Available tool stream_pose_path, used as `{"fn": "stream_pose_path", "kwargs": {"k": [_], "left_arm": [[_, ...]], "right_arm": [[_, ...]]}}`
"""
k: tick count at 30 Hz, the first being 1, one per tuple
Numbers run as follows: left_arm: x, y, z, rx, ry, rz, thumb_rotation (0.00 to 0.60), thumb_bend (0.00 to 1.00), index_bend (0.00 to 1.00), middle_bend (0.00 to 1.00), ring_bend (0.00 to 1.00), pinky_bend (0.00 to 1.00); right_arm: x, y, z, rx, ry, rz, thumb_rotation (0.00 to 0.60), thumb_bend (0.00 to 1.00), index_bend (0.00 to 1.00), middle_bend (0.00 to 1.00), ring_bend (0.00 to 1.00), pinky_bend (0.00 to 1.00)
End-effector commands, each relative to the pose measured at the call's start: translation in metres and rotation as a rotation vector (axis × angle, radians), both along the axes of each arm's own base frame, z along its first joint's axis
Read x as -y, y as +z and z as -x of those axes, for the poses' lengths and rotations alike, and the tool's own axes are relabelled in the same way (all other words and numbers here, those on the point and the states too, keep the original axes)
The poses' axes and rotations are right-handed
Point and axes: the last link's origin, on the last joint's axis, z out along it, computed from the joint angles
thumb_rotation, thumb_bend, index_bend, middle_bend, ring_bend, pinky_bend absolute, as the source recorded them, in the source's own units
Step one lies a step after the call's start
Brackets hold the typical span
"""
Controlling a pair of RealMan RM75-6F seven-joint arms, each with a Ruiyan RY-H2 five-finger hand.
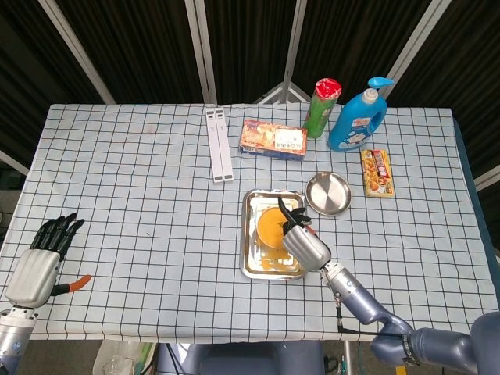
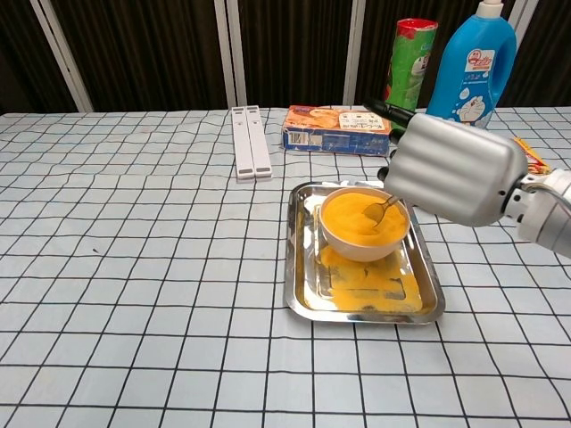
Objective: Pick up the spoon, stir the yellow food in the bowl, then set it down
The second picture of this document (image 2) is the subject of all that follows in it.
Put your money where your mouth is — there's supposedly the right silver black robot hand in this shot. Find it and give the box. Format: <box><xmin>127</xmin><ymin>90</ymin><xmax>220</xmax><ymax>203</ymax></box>
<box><xmin>363</xmin><ymin>98</ymin><xmax>530</xmax><ymax>228</ymax></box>

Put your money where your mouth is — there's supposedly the small metal spoon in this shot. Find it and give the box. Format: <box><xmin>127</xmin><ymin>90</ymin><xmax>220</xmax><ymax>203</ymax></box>
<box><xmin>361</xmin><ymin>194</ymin><xmax>401</xmax><ymax>223</ymax></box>

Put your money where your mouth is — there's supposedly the bowl of yellow powder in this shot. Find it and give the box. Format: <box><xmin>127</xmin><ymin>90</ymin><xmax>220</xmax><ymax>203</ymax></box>
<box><xmin>319</xmin><ymin>186</ymin><xmax>411</xmax><ymax>263</ymax></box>

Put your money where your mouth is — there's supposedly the yellow curry box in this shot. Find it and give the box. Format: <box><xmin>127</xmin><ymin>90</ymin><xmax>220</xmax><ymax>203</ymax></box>
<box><xmin>512</xmin><ymin>136</ymin><xmax>554</xmax><ymax>175</ymax></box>

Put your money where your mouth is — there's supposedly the blue detergent pump bottle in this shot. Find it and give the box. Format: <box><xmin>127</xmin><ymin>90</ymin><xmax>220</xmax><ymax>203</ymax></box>
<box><xmin>426</xmin><ymin>0</ymin><xmax>518</xmax><ymax>130</ymax></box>

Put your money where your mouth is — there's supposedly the green chips can red lid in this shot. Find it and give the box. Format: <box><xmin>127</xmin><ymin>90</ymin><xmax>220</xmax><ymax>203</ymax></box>
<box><xmin>382</xmin><ymin>18</ymin><xmax>439</xmax><ymax>135</ymax></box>

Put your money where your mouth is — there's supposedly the orange blue food box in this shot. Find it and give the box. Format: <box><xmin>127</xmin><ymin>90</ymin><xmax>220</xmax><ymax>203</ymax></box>
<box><xmin>280</xmin><ymin>104</ymin><xmax>393</xmax><ymax>157</ymax></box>

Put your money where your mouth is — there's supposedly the rectangular steel tray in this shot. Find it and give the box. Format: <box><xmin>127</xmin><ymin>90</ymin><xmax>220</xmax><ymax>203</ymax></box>
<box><xmin>283</xmin><ymin>180</ymin><xmax>447</xmax><ymax>326</ymax></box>

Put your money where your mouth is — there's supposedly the white folded flat stand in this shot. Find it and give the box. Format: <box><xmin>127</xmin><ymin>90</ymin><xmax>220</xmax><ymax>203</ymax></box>
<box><xmin>230</xmin><ymin>104</ymin><xmax>273</xmax><ymax>182</ymax></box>

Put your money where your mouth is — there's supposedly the blue checked tablecloth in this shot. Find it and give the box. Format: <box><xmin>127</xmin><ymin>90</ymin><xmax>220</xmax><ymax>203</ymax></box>
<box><xmin>0</xmin><ymin>106</ymin><xmax>571</xmax><ymax>428</ymax></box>

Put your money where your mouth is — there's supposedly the dark folding screen white frame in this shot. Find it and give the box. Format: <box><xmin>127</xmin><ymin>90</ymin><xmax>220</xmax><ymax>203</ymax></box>
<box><xmin>0</xmin><ymin>0</ymin><xmax>571</xmax><ymax>115</ymax></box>

